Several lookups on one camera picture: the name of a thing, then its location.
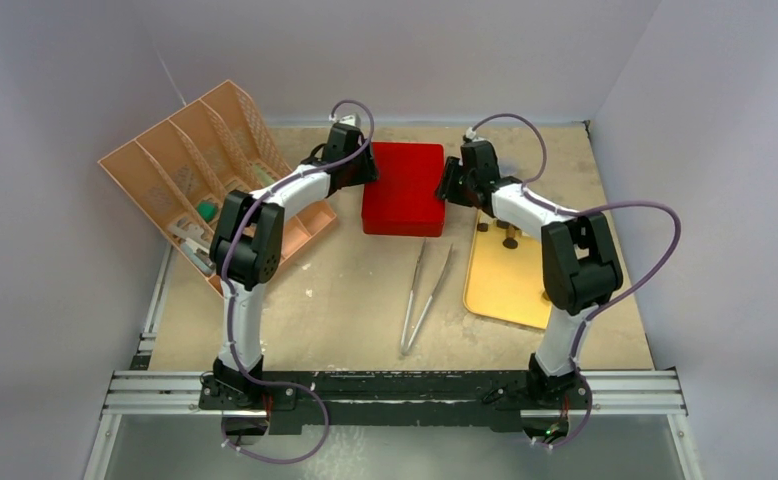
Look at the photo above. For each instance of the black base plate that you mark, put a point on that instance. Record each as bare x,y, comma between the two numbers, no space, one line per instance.
500,400

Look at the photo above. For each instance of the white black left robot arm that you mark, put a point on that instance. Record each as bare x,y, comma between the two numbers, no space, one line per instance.
247,244

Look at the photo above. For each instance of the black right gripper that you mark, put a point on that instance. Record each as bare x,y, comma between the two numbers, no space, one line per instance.
449,183

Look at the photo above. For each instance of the peach plastic file organizer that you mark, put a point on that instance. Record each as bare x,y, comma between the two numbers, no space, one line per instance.
199,153

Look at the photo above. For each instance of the red box lid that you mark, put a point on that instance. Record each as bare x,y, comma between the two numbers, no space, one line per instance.
402,201

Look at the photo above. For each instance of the metal slotted tongs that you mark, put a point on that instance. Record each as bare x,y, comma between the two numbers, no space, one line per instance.
420,301

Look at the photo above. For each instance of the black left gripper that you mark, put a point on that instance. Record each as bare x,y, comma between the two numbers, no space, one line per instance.
368,173

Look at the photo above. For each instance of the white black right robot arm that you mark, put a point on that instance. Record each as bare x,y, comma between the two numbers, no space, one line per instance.
580,265

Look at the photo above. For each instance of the green block in organizer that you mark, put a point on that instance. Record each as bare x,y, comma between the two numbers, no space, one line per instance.
207,210

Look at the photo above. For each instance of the light green eraser box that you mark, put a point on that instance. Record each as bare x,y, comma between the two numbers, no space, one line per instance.
263,176

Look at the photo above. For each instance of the yellow plastic tray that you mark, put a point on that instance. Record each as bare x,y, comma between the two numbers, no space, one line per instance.
506,284

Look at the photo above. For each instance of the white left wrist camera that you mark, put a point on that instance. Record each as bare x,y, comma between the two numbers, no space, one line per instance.
352,119

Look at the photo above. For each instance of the dark round ribbed chocolate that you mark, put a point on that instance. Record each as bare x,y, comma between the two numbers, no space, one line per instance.
510,244

